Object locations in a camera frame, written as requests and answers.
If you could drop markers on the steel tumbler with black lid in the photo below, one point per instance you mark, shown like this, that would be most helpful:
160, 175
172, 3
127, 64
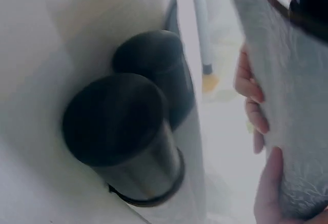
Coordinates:
120, 137

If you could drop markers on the person's right hand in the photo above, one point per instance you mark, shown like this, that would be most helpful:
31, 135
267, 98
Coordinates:
269, 198

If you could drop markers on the dark tumbler with black lid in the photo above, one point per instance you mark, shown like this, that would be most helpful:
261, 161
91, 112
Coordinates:
159, 62

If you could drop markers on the grey textured tumbler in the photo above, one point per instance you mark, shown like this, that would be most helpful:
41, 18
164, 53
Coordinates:
294, 106

